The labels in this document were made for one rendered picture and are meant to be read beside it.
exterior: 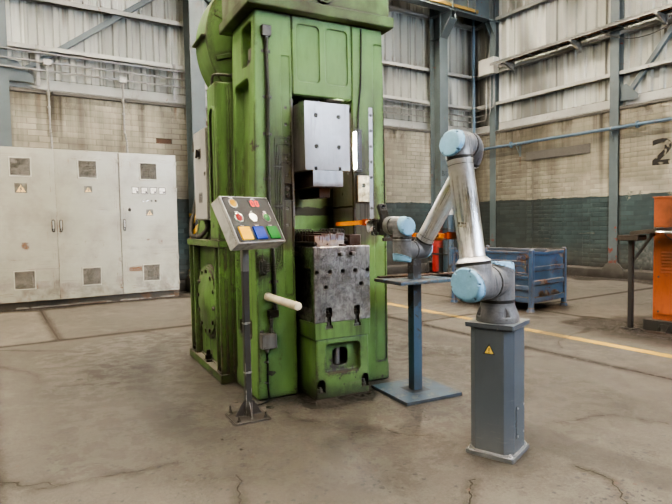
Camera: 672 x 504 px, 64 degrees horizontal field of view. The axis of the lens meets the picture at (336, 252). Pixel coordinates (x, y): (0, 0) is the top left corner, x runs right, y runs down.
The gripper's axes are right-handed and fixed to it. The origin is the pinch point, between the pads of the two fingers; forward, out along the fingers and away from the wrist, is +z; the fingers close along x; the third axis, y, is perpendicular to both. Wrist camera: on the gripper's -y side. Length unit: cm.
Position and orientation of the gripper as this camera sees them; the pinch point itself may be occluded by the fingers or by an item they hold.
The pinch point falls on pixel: (368, 221)
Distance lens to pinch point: 289.0
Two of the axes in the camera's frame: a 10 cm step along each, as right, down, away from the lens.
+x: 8.9, -0.4, 4.6
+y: 0.1, 10.0, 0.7
